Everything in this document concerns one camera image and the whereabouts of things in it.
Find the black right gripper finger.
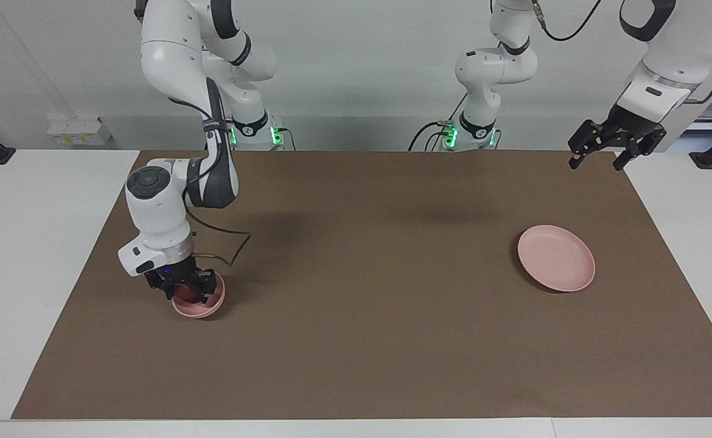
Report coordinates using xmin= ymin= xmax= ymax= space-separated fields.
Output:
xmin=187 ymin=270 xmax=218 ymax=304
xmin=144 ymin=274 xmax=175 ymax=302

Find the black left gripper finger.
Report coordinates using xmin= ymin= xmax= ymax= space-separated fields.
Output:
xmin=613 ymin=127 xmax=668 ymax=172
xmin=567 ymin=119 xmax=606 ymax=170

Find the pink bowl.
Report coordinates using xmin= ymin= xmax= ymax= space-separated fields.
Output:
xmin=172 ymin=274 xmax=226 ymax=319

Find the pink plate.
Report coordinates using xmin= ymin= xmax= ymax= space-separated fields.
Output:
xmin=517 ymin=224 xmax=596 ymax=293

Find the brown table mat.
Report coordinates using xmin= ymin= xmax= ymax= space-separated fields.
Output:
xmin=11 ymin=149 xmax=712 ymax=420

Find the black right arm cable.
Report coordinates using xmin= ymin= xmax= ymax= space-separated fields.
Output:
xmin=167 ymin=94 xmax=252 ymax=268

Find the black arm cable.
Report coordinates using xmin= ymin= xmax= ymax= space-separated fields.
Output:
xmin=167 ymin=94 xmax=252 ymax=268
xmin=531 ymin=0 xmax=712 ymax=105

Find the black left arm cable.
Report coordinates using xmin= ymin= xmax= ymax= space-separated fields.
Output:
xmin=531 ymin=0 xmax=712 ymax=105

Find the white wall socket box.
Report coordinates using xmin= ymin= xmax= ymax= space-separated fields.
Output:
xmin=47 ymin=117 xmax=112 ymax=147

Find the white wall cable duct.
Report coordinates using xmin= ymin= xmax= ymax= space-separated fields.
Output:
xmin=0 ymin=0 xmax=78 ymax=119

